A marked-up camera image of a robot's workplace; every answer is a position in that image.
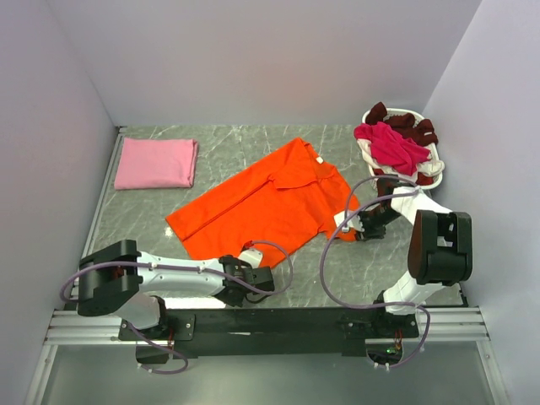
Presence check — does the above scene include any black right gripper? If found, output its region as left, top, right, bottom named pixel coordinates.
left=353, top=206, right=402, bottom=242

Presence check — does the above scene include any orange t shirt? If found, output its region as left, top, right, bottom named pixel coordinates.
left=166, top=138, right=359, bottom=267

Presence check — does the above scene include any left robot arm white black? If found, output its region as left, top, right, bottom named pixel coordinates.
left=77, top=240, right=275, bottom=339

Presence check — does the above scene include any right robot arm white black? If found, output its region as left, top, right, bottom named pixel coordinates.
left=348, top=175, right=473, bottom=337

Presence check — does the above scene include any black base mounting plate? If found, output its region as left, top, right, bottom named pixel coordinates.
left=117, top=306, right=420, bottom=365

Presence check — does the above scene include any magenta t shirt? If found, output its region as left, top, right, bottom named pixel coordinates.
left=354, top=122, right=430, bottom=176

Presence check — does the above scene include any white laundry basket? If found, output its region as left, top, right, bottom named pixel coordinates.
left=354, top=102, right=445, bottom=190

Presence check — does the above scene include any dark red t shirt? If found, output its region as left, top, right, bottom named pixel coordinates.
left=363, top=102, right=439, bottom=147

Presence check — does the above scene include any folded pink t shirt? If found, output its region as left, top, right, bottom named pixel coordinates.
left=114, top=138, right=198, bottom=190

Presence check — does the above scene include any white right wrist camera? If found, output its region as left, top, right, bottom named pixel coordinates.
left=333, top=211, right=365, bottom=234

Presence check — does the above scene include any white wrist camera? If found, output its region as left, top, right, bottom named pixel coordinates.
left=333, top=211, right=365, bottom=234
left=238, top=241, right=263, bottom=268

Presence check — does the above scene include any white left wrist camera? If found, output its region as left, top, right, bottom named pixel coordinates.
left=238, top=241, right=263, bottom=268

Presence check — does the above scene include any aluminium frame rail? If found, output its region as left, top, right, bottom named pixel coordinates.
left=44, top=307, right=489, bottom=346

